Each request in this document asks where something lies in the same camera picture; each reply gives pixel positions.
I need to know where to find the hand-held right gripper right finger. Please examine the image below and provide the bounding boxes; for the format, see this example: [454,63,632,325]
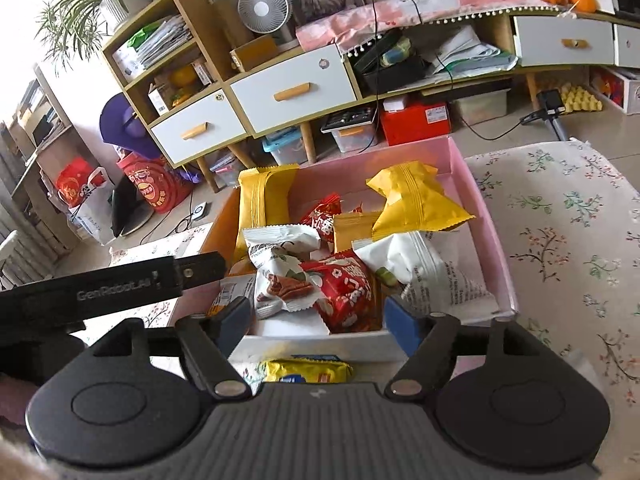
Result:
[384,295,572,401]

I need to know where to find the gold snack packet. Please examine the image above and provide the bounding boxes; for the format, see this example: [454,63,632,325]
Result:
[332,211,382,253]

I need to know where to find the yellow egg tray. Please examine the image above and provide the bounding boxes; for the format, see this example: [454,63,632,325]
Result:
[559,84,604,114]

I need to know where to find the small red snack packet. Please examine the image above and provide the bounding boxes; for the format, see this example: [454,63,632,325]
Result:
[299,194,345,251]

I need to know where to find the pink cardboard box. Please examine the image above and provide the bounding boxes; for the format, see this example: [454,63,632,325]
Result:
[167,135,518,363]

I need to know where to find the blue lidded storage box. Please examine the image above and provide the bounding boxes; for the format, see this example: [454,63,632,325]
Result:
[261,127,307,167]

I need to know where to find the white drawer wooden handle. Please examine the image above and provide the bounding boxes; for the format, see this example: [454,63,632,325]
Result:
[512,14,616,68]
[149,89,249,167]
[612,24,640,68]

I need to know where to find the small wooden box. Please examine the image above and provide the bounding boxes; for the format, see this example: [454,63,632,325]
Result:
[229,35,279,72]

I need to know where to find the white ring clear cover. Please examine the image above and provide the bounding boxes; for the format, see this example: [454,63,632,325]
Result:
[204,0,268,48]

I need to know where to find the wooden drawer cabinet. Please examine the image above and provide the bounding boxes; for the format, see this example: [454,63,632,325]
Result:
[222,42,362,167]

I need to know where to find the black plastic bin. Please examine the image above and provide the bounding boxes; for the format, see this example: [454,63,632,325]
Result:
[351,29,435,97]

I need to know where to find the pink patterned cloth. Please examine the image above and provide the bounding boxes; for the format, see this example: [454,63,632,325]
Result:
[295,0,568,55]

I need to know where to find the white box red contents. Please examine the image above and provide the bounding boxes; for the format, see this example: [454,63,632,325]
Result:
[589,66,640,112]

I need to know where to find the red cardboard box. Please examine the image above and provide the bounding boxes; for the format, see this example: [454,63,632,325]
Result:
[378,97,452,147]

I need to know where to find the stack of documents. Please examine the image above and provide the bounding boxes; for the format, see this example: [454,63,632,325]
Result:
[111,14,194,80]

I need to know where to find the pile of papers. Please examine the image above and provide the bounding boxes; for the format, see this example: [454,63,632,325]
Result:
[431,24,520,80]

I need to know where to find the spider plant white pot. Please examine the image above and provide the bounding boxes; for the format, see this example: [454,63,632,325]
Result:
[36,0,154,77]

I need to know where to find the white desk fan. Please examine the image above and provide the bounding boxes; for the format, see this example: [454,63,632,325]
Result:
[236,0,294,43]

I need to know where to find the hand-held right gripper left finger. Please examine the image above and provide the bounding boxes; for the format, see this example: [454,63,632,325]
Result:
[75,296,253,402]

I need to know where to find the white green snack packet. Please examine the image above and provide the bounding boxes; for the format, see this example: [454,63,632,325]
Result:
[242,225,322,320]

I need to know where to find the black power adapter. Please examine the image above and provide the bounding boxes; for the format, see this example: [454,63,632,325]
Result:
[519,88,572,142]

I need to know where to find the purple plush toy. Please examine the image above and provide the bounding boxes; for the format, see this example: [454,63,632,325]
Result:
[98,92,203,186]

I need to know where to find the red gift bag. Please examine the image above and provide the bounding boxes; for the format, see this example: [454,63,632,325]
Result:
[116,152,195,217]

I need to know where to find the white drawer round sticker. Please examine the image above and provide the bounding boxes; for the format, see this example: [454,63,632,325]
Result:
[230,45,359,137]

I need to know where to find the small white carton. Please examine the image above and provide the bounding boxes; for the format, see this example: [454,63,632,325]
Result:
[146,84,172,115]

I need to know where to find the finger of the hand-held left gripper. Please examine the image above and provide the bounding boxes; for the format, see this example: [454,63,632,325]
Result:
[172,251,229,291]

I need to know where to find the wooden shelf cabinet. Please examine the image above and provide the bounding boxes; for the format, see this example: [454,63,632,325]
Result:
[101,0,251,193]

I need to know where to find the green yellow packet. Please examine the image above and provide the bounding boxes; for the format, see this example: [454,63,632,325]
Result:
[380,37,416,68]

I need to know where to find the white red plastic bag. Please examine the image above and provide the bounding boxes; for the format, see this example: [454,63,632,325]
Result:
[54,156,120,247]

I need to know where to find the small clear storage box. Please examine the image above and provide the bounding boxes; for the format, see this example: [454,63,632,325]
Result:
[206,152,242,189]

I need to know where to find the cluttered wooden desk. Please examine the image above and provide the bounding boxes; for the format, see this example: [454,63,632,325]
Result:
[0,62,83,266]

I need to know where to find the clear box orange contents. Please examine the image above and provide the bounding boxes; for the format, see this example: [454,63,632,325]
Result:
[330,125,379,156]

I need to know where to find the red silver snack packet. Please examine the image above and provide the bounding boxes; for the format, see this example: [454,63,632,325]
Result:
[299,252,385,335]

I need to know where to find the yellow snack packet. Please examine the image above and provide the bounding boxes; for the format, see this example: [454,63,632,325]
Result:
[366,161,477,247]
[234,164,301,263]

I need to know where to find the yellow blue biscuit packet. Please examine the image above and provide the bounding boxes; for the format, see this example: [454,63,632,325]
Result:
[264,356,354,385]

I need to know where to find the large white silver snack packet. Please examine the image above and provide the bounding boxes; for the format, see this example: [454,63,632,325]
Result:
[352,232,502,320]

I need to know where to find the black flat board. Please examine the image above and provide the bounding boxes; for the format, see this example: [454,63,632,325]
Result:
[109,174,157,239]

